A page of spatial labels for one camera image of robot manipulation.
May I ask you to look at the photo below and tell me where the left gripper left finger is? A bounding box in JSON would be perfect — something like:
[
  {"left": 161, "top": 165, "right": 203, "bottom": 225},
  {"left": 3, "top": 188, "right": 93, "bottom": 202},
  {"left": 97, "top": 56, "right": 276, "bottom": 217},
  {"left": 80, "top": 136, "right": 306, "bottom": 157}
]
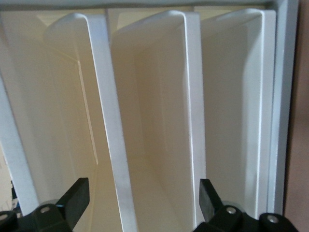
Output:
[{"left": 24, "top": 177, "right": 91, "bottom": 232}]

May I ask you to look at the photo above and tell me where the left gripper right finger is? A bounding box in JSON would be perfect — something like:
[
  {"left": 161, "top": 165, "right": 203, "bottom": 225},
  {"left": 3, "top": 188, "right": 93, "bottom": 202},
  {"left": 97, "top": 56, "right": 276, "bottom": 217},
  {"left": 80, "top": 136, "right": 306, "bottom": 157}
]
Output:
[{"left": 195, "top": 178, "right": 260, "bottom": 232}]

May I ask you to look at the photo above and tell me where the white plastic drawer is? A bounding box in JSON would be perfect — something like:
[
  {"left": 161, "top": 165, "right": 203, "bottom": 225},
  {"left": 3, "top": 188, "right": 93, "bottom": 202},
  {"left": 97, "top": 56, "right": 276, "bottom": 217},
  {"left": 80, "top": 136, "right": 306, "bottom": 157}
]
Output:
[
  {"left": 199, "top": 8, "right": 276, "bottom": 218},
  {"left": 0, "top": 70, "right": 37, "bottom": 216},
  {"left": 110, "top": 9, "right": 206, "bottom": 232},
  {"left": 0, "top": 12, "right": 139, "bottom": 232}
]

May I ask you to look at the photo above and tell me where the white drawer cabinet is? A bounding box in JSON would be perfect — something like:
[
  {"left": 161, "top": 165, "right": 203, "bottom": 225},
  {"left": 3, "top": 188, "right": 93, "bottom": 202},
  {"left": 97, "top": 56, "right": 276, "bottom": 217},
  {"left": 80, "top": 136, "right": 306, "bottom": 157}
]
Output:
[{"left": 0, "top": 0, "right": 300, "bottom": 218}]

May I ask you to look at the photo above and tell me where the brown table cover sheet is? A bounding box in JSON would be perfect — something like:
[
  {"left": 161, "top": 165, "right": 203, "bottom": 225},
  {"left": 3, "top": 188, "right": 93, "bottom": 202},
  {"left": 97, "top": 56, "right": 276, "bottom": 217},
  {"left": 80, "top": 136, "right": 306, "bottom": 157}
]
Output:
[{"left": 295, "top": 0, "right": 309, "bottom": 232}]

